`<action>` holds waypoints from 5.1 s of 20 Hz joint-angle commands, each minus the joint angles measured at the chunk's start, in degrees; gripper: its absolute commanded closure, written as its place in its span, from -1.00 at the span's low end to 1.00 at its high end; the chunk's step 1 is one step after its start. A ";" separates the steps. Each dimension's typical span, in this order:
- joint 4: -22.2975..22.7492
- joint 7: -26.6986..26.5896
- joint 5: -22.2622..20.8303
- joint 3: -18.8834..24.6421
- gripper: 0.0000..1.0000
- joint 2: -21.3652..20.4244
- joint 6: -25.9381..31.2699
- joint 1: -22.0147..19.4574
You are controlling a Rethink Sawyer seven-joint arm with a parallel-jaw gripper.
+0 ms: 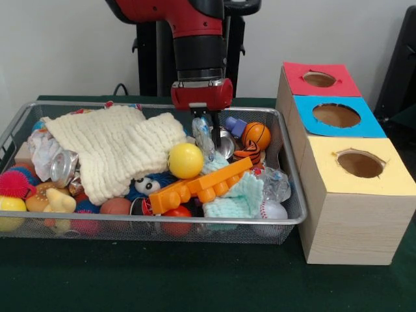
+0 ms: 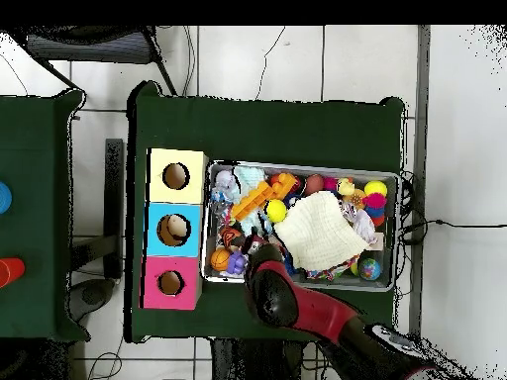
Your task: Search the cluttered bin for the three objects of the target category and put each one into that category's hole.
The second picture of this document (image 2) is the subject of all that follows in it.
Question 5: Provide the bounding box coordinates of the purple toy block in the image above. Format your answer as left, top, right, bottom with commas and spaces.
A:
228, 250, 249, 276

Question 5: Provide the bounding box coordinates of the light blue knitted cloth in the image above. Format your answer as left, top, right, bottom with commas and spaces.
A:
234, 165, 274, 238

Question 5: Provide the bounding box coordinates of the shallow wire mesh bin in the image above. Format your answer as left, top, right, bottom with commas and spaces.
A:
200, 158, 401, 293

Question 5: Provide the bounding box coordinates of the grey round base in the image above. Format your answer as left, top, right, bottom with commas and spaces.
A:
66, 277, 117, 322

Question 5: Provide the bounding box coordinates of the orange tiger striped toy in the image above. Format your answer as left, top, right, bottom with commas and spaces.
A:
219, 225, 244, 249

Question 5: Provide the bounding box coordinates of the orange cup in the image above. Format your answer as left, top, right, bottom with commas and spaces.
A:
0, 257, 26, 289

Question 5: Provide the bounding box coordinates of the yellow smiley ball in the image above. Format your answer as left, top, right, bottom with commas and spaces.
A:
265, 198, 288, 224

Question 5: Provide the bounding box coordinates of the blue cup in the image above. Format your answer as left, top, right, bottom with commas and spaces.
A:
0, 181, 13, 216

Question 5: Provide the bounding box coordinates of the black cable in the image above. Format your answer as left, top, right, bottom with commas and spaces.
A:
397, 218, 507, 244

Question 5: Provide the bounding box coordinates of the orange toy building brick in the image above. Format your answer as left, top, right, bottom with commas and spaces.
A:
230, 172, 297, 222

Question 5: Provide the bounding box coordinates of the wooden box with three holes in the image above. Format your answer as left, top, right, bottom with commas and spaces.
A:
139, 147, 210, 311

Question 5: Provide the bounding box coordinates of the globe print ball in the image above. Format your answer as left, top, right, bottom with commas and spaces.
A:
357, 257, 382, 281

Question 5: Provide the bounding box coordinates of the black chair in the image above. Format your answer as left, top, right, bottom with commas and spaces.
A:
15, 25, 177, 96

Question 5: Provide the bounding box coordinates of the cream knitted cloth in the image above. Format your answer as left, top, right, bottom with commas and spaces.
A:
272, 190, 372, 272

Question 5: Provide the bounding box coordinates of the small orange basketball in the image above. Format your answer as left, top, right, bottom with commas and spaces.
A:
209, 247, 232, 272

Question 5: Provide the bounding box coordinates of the dark green side table cloth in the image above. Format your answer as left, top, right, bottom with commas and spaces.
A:
0, 88, 91, 342

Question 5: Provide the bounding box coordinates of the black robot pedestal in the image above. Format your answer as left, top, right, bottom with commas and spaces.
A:
211, 337, 306, 380

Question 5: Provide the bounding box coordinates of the black upright panel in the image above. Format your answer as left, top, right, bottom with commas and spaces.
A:
103, 138, 125, 279

